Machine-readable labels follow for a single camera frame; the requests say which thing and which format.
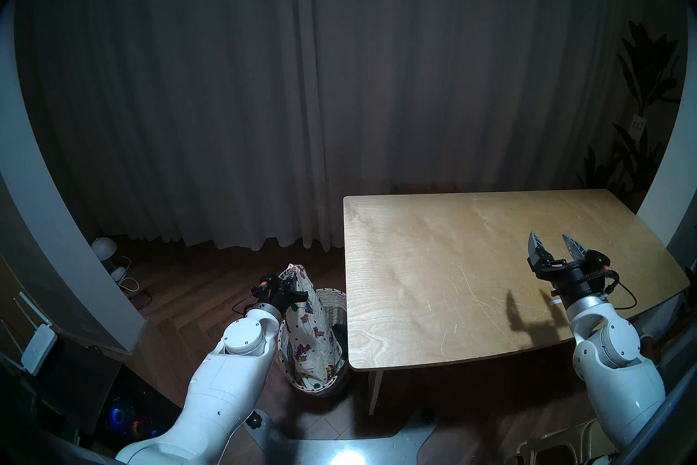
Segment tall leafy potted plant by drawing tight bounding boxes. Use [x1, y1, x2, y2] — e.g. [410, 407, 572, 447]
[577, 22, 684, 208]

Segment cream bear print garment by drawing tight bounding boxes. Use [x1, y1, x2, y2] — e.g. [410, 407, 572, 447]
[278, 263, 346, 394]

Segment black camera cable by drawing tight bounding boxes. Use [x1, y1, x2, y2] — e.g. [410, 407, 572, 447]
[233, 294, 263, 316]
[599, 273, 638, 311]

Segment black computer case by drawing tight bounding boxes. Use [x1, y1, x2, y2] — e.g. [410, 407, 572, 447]
[33, 336, 183, 451]

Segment light wooden table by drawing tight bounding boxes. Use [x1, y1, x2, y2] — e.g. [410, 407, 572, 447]
[343, 189, 691, 415]

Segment white mushroom lamp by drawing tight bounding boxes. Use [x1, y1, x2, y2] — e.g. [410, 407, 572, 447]
[91, 237, 127, 283]

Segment white wifi router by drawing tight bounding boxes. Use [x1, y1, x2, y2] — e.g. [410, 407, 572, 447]
[0, 292, 58, 376]

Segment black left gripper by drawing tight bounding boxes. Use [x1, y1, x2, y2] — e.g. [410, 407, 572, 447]
[270, 272, 309, 313]

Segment pale metal chair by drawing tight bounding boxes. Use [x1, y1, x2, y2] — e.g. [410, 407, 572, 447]
[504, 418, 616, 465]

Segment black left camera cable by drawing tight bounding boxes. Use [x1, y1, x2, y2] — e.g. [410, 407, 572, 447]
[233, 294, 263, 316]

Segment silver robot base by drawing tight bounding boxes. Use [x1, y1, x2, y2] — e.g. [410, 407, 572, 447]
[245, 407, 436, 465]

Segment black right camera cable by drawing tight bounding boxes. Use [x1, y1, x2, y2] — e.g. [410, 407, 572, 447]
[599, 273, 638, 311]

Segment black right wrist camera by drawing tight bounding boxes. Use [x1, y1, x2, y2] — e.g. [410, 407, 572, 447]
[585, 250, 614, 279]

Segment white floor cables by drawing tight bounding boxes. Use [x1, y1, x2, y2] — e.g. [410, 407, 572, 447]
[117, 257, 156, 308]

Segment white cylindrical container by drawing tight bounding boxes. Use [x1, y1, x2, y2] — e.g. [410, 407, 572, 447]
[634, 303, 682, 346]

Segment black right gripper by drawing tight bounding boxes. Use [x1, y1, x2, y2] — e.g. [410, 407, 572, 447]
[526, 231, 606, 304]

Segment long pleated curtain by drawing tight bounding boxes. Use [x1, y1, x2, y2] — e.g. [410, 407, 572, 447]
[14, 0, 643, 253]

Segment woven wicker laundry hamper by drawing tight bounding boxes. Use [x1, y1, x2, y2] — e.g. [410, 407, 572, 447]
[277, 287, 350, 398]

